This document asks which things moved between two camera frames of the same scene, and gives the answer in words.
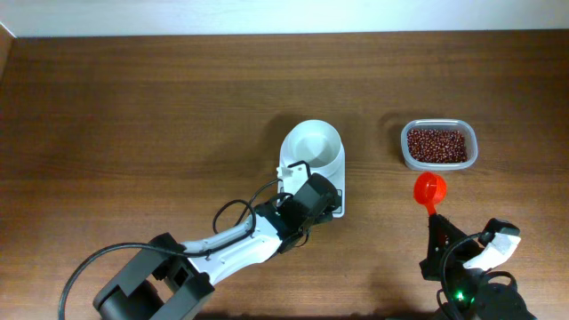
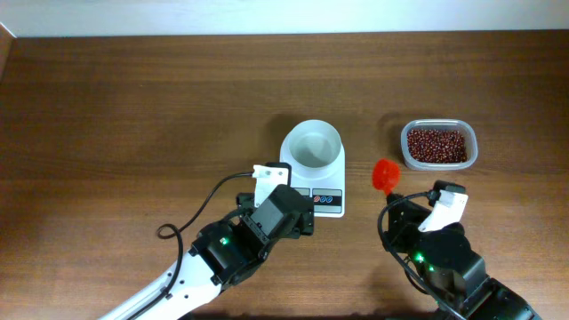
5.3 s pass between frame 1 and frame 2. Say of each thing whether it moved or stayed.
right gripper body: moved
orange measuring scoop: moved
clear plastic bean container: stayed
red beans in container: stayed
